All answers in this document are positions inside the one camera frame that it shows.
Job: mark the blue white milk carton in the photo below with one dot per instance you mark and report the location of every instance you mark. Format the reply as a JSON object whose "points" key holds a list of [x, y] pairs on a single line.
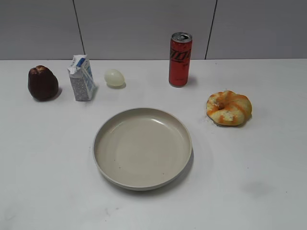
{"points": [[81, 78]]}

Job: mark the beige round plate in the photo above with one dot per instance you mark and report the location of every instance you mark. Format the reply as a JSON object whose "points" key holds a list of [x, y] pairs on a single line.
{"points": [[142, 149]]}

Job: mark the white egg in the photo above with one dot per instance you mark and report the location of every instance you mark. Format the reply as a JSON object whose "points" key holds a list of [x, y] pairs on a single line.
{"points": [[114, 78]]}

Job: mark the red soda can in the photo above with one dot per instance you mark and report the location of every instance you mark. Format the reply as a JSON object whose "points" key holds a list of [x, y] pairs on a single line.
{"points": [[179, 59]]}

